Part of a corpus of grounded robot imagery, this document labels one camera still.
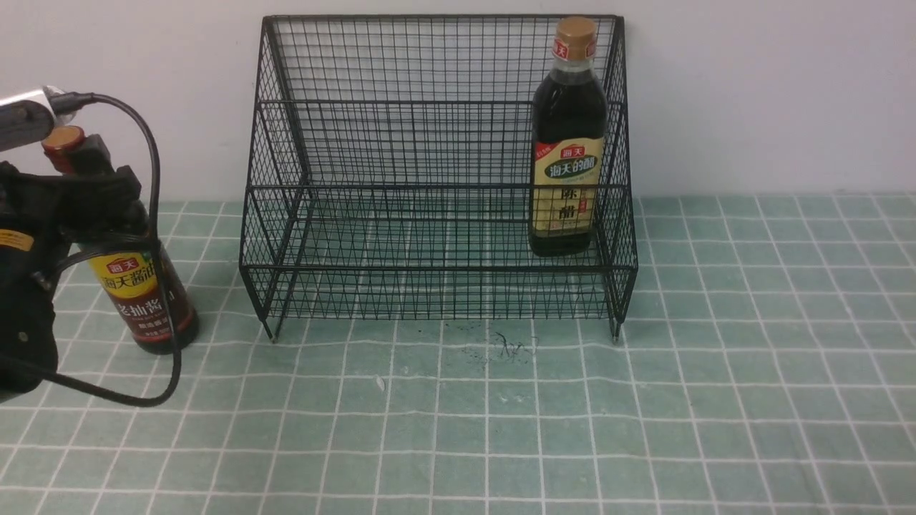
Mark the black cable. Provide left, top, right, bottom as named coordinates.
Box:
left=0, top=93, right=182, bottom=408

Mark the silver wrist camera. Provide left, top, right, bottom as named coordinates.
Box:
left=1, top=86, right=64, bottom=152

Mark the green checkered tablecloth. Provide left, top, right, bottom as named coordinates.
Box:
left=2, top=195, right=915, bottom=514

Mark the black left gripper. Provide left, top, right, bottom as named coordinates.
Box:
left=2, top=161, right=144, bottom=402

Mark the dark soy sauce bottle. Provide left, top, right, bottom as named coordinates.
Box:
left=42, top=126, right=200, bottom=355

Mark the vinegar bottle yellow label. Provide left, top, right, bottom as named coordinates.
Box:
left=529, top=16, right=608, bottom=258

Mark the black wire mesh rack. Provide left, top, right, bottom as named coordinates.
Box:
left=239, top=14, right=638, bottom=338

